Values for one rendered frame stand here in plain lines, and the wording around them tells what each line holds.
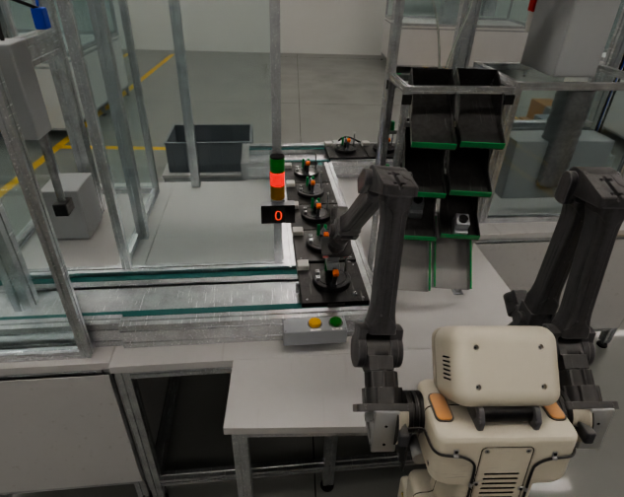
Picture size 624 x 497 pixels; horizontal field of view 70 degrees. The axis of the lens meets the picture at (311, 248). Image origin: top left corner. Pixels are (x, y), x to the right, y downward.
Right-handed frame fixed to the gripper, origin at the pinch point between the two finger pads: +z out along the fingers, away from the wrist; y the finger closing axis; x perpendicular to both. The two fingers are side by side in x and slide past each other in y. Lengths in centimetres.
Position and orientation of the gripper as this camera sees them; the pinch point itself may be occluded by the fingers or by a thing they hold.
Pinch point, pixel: (332, 252)
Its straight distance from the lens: 159.8
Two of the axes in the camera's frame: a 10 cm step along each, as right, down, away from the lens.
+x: 0.5, 9.5, -2.9
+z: -0.9, 3.0, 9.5
